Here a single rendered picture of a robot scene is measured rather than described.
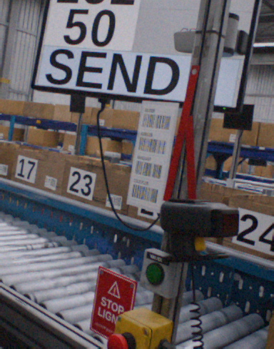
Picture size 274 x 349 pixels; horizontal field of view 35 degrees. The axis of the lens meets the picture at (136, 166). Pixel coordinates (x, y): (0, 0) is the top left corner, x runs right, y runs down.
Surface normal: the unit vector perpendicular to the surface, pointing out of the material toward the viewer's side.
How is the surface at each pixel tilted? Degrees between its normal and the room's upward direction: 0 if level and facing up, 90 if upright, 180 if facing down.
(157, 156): 90
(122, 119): 87
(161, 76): 86
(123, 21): 86
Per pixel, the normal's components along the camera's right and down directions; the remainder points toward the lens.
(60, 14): -0.35, -0.07
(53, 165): -0.65, -0.05
